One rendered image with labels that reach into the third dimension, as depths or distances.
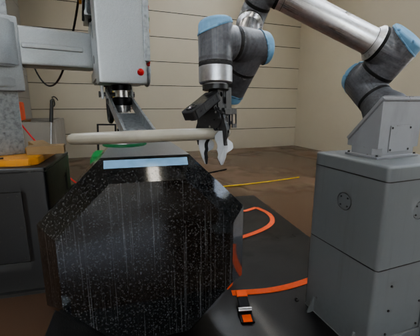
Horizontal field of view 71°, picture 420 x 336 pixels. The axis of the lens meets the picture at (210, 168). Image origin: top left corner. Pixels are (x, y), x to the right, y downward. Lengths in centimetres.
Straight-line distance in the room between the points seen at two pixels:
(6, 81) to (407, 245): 215
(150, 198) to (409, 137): 112
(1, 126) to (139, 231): 118
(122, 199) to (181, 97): 583
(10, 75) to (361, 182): 190
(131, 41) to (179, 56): 547
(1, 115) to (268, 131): 659
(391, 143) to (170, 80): 583
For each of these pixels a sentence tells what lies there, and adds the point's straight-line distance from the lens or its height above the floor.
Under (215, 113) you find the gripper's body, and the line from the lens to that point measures 78.
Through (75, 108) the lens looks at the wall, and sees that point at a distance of 666.
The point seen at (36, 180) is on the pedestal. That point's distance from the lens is 187.
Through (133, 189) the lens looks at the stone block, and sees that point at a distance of 116.
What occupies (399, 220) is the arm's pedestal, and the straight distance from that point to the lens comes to 138.
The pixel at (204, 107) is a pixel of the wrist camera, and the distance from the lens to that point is 74.
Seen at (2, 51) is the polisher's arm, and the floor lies 136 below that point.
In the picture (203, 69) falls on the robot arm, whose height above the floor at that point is 116.
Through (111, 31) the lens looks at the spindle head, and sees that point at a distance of 152.
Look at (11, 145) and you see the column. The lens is 212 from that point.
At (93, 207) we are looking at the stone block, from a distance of 119.
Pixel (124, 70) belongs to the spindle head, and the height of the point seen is 123.
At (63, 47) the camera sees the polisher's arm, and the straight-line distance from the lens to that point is 213.
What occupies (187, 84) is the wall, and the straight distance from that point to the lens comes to 695.
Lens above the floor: 107
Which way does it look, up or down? 12 degrees down
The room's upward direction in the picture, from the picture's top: straight up
